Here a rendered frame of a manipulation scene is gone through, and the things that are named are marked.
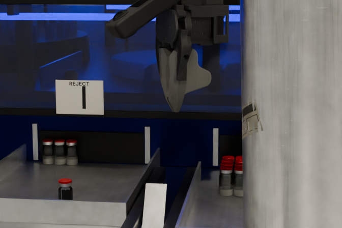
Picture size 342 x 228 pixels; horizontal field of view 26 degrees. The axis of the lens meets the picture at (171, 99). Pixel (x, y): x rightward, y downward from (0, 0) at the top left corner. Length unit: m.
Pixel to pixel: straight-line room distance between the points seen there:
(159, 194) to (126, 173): 0.28
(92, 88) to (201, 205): 0.30
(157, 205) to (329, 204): 0.56
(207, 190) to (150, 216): 0.21
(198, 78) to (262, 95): 0.53
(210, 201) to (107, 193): 0.17
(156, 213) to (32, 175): 0.35
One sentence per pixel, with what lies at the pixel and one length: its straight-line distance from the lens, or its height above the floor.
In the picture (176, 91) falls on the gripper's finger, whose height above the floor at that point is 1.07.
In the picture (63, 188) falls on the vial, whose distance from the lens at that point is 1.12.
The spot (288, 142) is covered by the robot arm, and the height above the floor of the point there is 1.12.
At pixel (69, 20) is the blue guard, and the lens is 1.29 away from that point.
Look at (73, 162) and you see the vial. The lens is 1.39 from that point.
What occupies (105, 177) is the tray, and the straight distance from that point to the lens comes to 1.30.
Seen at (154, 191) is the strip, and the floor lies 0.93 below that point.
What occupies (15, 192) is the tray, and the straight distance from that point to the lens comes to 1.24.
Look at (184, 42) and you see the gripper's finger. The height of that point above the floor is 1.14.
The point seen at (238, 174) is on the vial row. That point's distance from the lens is 1.18.
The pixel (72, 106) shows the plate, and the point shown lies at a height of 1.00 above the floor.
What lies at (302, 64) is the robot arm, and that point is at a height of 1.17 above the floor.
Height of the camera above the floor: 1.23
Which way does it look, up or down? 10 degrees down
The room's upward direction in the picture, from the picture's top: straight up
